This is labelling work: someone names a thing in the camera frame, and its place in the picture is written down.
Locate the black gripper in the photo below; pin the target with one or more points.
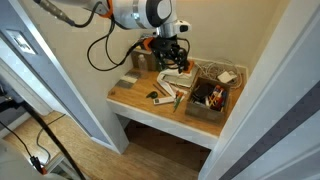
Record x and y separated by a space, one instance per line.
165 45

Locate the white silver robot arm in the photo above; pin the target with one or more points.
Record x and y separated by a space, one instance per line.
140 13

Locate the orange flat object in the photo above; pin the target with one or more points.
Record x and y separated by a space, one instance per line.
190 66

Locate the small brown cardboard box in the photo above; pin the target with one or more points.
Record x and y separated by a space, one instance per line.
151 60

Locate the small dark green object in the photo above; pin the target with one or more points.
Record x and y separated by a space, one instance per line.
152 94

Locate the dark brown pencil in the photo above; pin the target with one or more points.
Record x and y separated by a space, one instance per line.
159 89

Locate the orange pen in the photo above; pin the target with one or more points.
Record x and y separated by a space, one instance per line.
178 94

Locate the black glossy flat case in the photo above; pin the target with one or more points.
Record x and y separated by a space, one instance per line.
202 91

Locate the green marker pen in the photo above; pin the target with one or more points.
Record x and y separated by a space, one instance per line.
176 104

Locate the white charger block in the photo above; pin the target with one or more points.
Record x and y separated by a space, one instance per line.
226 76

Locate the white door jamb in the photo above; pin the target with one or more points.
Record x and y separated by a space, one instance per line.
115 145
266 83

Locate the grey door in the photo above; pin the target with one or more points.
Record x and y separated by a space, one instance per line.
50 73

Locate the white door plate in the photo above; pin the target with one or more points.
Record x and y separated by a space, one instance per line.
20 41

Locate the metal stand base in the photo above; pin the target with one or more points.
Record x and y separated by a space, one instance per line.
60 166

